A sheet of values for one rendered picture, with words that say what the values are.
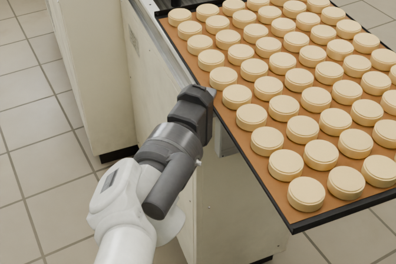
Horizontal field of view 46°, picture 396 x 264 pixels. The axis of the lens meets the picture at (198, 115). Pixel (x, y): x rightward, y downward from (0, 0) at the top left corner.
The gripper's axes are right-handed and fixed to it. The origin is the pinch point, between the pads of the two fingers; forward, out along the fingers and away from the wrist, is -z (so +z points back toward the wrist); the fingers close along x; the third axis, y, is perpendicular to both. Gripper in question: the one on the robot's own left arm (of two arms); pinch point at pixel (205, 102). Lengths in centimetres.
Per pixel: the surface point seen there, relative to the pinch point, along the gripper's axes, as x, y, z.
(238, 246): -77, -3, -23
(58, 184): -101, 80, -35
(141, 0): -10, 37, -44
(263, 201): -58, -8, -28
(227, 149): -27.6, 0.5, -16.1
